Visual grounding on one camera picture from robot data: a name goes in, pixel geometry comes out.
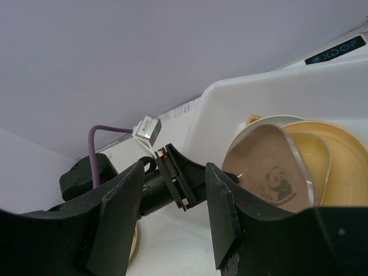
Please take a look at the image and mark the woven bamboo fan-shaped tray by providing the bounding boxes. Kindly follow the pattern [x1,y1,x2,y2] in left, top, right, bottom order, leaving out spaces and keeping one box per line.
[246,114,263,126]

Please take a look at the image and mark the paper sheets at back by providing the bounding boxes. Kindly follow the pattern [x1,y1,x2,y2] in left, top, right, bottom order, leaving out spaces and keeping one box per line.
[159,98,200,122]

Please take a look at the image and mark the yellow round plate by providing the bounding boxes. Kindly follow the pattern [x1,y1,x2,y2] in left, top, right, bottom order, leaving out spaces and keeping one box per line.
[283,121,367,207]

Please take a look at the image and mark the cream round plate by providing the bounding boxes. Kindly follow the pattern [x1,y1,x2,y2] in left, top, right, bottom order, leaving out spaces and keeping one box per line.
[227,114,305,162]

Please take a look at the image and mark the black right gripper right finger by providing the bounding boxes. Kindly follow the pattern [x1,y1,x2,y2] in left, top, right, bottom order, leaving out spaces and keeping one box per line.
[205,163,367,275]

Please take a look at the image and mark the brown square plate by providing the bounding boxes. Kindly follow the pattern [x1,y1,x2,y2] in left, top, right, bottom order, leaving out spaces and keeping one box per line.
[222,124,316,213]

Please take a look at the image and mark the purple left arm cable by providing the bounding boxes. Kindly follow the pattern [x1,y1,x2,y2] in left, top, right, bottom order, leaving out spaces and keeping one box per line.
[87,125,136,187]

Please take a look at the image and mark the white plastic bin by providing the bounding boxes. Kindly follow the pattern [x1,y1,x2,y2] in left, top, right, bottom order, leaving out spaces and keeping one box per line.
[180,59,367,169]

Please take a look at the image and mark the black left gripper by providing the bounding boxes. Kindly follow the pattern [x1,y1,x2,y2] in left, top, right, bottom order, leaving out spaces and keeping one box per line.
[139,143,239,218]

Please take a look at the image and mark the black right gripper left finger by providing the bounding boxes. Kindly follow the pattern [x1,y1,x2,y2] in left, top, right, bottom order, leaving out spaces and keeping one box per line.
[1,162,144,275]

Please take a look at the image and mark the beige floral small plate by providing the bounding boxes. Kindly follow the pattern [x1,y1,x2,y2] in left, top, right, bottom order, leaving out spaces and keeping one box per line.
[128,223,139,263]

